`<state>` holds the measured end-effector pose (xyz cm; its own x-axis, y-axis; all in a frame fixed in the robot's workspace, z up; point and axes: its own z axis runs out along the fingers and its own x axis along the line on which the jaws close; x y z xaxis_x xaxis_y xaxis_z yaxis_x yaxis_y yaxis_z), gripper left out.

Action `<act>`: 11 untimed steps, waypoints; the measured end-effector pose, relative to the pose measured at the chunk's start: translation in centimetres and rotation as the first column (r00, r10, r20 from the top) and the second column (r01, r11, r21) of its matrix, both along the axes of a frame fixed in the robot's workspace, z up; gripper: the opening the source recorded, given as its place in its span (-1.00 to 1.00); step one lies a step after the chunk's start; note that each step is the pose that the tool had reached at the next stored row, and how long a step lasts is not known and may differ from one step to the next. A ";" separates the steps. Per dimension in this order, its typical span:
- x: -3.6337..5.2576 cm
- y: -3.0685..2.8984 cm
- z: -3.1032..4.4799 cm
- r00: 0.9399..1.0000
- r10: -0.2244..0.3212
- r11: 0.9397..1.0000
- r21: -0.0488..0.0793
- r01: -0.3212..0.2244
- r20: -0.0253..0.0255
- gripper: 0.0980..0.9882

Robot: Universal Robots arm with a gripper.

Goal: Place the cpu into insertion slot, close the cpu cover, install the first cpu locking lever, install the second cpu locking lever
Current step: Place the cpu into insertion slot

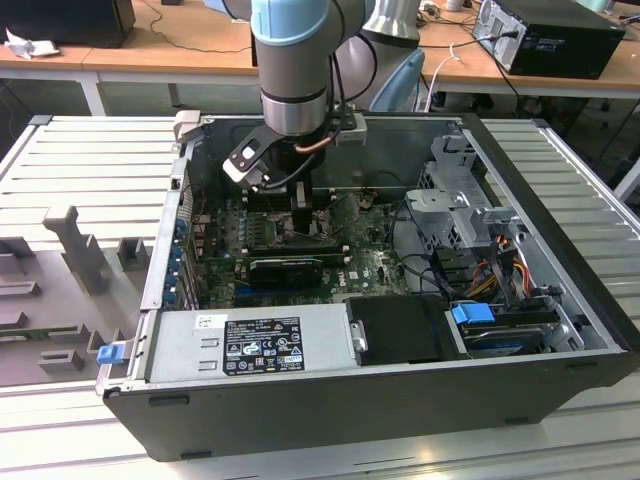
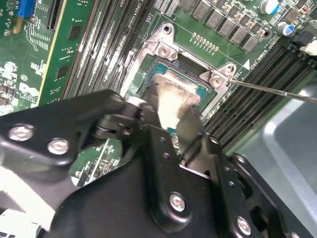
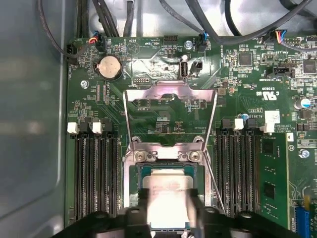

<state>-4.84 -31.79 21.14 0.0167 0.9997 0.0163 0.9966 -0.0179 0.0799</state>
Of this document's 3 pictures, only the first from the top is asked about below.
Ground hard disk in blue carrier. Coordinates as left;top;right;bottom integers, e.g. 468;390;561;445
448;302;560;360

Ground copper coloured cable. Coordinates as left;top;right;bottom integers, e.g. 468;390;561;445
293;133;335;153

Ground blue case latch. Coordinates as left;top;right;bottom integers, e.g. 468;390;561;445
97;344;125;367

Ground green RAM stick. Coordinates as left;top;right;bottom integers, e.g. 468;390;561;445
0;327;84;345

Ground black graphics card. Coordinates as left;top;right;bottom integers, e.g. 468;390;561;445
247;256;326;293

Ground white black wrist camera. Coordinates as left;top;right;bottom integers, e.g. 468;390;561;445
222;125;275;193

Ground black RAM slot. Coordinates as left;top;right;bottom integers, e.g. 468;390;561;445
243;194;335;203
241;240;347;250
249;190;335;198
241;246;348;255
243;203;336;212
243;199;336;207
241;251;349;261

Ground black drive cables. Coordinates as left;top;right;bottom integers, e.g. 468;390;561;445
389;199;506;306

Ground CPU socket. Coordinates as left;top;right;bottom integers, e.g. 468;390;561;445
270;210;336;248

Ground black box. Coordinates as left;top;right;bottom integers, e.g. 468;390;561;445
0;0;136;50

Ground pale blue teach pendant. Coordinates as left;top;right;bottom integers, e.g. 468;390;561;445
368;47;427;114

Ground wooden desk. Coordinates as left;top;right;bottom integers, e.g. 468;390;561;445
0;0;271;119
417;0;640;101

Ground silver power supply unit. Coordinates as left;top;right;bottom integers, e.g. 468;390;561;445
142;303;360;385

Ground black desktop computer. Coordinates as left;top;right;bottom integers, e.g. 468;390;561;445
472;0;627;81

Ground pale grey card retainer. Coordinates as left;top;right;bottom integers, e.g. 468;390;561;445
172;109;205;144

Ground grey parts rack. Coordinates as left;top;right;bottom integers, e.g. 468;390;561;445
0;203;157;389

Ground yellow orange power wires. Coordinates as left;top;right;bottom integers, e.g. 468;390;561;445
467;247;534;299

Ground black plastic shroud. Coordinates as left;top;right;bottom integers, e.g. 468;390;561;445
344;293;455;366

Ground black PC case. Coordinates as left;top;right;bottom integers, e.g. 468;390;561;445
94;110;640;464

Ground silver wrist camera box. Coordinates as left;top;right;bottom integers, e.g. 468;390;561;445
333;112;370;148

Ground white cable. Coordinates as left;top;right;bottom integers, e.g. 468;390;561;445
427;42;462;112

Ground metal drive cage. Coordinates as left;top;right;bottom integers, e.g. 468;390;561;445
402;132;531;254

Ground crumpled white paper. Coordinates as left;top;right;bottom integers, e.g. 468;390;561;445
3;27;62;61

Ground green motherboard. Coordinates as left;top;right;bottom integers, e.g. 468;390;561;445
197;188;419;310

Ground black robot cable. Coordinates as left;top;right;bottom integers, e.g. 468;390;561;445
324;0;380;119

